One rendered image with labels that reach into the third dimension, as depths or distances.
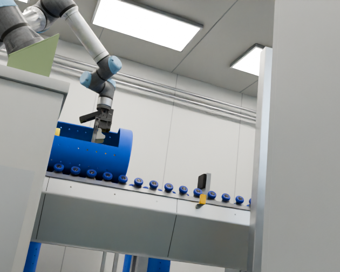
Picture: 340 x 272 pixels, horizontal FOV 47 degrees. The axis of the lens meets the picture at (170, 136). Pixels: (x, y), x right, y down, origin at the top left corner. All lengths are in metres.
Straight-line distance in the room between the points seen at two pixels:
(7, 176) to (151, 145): 4.42
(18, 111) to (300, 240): 1.09
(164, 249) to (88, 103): 3.89
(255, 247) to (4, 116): 1.12
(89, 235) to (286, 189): 1.47
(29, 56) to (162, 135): 4.36
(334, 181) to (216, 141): 5.68
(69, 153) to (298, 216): 1.52
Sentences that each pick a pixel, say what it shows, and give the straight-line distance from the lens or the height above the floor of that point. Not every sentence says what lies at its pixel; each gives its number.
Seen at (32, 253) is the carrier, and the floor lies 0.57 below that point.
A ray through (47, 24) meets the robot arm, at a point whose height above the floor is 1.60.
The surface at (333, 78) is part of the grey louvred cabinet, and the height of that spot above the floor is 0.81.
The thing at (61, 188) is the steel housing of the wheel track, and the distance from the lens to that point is 1.83.
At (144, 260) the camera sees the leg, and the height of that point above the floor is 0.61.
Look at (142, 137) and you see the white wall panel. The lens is 5.62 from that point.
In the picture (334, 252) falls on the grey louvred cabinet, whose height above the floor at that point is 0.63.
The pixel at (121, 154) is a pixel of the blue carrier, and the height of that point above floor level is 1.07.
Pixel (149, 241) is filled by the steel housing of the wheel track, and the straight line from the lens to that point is 1.89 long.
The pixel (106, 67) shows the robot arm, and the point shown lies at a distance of 1.90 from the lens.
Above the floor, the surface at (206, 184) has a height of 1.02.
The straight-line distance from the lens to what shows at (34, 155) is 1.32.
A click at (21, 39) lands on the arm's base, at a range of 1.55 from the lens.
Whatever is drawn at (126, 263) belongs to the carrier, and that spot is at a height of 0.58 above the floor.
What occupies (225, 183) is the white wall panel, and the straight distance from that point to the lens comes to 6.00.
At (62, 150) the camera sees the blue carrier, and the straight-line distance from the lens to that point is 1.86.
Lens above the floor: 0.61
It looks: 18 degrees up
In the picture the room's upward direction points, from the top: 8 degrees clockwise
